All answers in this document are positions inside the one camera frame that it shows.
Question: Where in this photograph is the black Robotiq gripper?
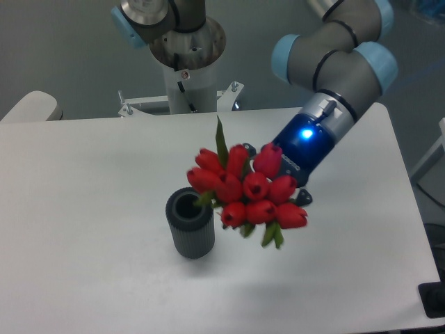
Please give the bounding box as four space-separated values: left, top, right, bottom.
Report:
243 113 334 205

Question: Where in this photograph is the red tulip bouquet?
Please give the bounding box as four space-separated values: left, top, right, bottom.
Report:
186 121 308 248

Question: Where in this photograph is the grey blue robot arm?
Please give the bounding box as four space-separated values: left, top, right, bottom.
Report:
111 1 398 186

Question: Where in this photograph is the dark grey ribbed vase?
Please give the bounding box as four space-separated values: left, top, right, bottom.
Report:
165 187 215 259

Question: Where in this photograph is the white furniture at right edge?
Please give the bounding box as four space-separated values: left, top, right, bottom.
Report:
409 118 444 184

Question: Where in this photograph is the black device at table edge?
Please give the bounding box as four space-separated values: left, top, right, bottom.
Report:
418 282 444 319

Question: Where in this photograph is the beige chair back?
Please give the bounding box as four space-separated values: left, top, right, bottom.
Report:
1 90 63 124

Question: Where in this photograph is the white metal base bracket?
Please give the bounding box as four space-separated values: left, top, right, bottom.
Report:
118 81 245 117

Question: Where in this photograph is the black pedestal cable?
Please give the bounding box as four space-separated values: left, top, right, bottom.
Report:
176 80 198 113

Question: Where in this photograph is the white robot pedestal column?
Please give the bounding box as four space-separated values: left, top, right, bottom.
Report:
161 63 217 115

